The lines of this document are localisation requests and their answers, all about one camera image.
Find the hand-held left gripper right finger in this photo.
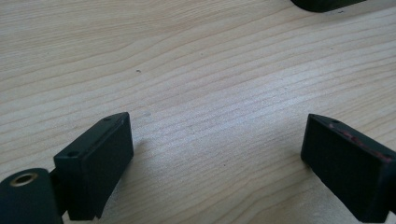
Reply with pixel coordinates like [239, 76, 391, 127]
[300, 113, 396, 224]

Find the black flat object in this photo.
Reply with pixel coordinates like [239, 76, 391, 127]
[290, 0, 368, 13]

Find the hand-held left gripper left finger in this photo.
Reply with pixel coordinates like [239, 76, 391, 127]
[53, 111, 134, 221]

